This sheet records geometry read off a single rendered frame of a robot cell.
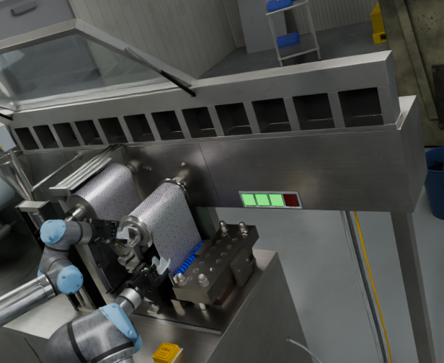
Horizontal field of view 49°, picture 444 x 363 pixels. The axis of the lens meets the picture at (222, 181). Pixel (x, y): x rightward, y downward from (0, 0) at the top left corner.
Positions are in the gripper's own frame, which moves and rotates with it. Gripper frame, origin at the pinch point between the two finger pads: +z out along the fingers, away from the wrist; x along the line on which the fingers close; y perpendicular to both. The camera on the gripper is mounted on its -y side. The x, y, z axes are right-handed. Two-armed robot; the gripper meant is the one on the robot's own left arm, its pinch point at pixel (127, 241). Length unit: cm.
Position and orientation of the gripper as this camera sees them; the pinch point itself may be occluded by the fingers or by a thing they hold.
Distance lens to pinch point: 183.9
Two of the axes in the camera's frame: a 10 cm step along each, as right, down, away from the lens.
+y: 0.7, -9.9, 1.2
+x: -8.3, 0.1, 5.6
